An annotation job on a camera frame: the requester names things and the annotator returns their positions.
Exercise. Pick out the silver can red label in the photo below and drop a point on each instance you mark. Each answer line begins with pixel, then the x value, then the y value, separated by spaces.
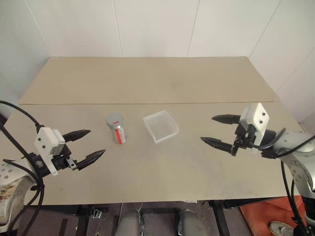
pixel 116 129

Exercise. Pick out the black table frame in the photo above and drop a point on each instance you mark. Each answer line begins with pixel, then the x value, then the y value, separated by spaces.
pixel 219 216

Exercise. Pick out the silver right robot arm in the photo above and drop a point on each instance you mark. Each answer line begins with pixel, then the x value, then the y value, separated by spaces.
pixel 299 157

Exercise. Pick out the orange floor mat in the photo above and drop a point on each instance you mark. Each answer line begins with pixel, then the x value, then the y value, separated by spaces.
pixel 270 209

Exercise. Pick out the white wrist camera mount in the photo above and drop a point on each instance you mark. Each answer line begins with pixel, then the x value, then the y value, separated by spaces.
pixel 48 142
pixel 256 120

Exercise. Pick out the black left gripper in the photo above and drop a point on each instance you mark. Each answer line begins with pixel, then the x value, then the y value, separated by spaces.
pixel 61 159

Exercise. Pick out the clear plastic square container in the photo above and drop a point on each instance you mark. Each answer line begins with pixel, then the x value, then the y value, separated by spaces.
pixel 161 126

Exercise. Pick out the white sneaker shoe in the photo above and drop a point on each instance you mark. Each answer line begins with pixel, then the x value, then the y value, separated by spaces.
pixel 280 228

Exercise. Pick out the grey robot leg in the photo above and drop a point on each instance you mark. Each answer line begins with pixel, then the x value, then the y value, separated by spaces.
pixel 188 222
pixel 129 222

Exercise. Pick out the grey robot left leg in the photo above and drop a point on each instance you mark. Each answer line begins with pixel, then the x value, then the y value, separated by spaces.
pixel 129 222

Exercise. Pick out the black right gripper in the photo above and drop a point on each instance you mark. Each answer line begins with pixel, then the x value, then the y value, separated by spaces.
pixel 242 137

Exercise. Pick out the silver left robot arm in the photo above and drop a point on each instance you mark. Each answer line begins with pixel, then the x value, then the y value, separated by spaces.
pixel 13 177

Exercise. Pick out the grey robot right leg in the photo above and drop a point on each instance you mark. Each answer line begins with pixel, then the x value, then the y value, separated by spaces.
pixel 188 222

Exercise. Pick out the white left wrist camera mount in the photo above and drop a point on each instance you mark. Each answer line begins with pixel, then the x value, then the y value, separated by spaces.
pixel 48 142

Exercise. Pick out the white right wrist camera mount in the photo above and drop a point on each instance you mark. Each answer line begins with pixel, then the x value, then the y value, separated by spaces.
pixel 256 120

